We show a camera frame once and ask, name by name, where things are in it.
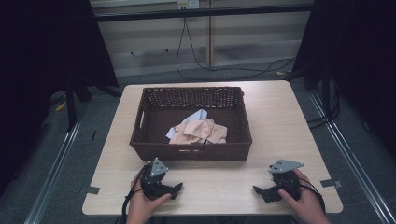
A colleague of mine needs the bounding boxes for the black floor cables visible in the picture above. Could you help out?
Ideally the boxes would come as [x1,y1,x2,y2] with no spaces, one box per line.
[305,88,341,131]

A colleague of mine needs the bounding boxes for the white wall outlet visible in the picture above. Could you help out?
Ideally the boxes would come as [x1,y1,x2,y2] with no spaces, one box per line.
[177,0,201,10]

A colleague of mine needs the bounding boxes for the person's right hand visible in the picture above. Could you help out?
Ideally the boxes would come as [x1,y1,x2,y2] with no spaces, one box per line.
[277,168,327,220]

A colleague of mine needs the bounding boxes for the black wall cable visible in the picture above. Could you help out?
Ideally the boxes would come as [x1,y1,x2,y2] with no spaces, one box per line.
[175,17,297,81]

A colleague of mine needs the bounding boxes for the black metal stand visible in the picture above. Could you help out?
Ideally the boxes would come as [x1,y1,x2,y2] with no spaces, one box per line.
[64,79,78,133]
[321,77,332,120]

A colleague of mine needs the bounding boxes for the black curtain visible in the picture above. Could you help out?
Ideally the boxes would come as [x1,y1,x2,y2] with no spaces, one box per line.
[291,0,396,158]
[0,0,120,198]

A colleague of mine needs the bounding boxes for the black horizontal bar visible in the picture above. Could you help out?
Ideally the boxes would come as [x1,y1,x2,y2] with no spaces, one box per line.
[92,4,314,23]

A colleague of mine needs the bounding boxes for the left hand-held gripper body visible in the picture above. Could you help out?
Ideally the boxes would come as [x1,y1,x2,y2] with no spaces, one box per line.
[139,157,173,201]

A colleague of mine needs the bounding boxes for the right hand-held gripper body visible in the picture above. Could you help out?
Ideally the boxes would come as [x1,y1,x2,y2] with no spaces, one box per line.
[262,159,305,202]

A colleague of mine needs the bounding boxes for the wooden wall post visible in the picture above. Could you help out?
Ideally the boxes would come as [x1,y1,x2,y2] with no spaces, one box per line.
[205,0,215,68]

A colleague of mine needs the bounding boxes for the grey tape piece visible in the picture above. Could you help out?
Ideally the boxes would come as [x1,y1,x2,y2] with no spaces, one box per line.
[319,178,344,189]
[79,185,101,196]

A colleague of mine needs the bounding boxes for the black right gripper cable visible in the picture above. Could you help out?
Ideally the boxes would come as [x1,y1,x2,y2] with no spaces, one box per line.
[298,177,327,216]

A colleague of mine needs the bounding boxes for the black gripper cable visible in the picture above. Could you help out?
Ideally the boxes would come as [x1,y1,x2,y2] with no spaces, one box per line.
[121,163,148,224]
[298,177,327,216]

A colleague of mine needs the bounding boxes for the person's left hand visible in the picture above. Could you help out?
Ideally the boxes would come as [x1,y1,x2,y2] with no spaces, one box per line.
[126,175,173,217]

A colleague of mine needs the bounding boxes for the light blue cloth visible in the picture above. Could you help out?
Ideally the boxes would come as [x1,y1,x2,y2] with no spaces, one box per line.
[165,108,209,140]

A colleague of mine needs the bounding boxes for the metal floor rail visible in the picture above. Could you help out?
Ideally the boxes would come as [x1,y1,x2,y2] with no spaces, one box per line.
[23,117,84,224]
[307,91,396,224]

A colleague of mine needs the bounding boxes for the dark brown wicker basket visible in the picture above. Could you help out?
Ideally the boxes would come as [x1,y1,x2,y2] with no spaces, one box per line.
[129,86,253,162]

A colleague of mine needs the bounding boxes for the peach cloth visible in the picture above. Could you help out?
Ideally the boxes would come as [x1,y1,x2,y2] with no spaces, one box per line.
[168,118,228,146]

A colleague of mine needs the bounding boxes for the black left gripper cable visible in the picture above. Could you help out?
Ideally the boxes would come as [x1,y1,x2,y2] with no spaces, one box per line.
[121,163,148,224]

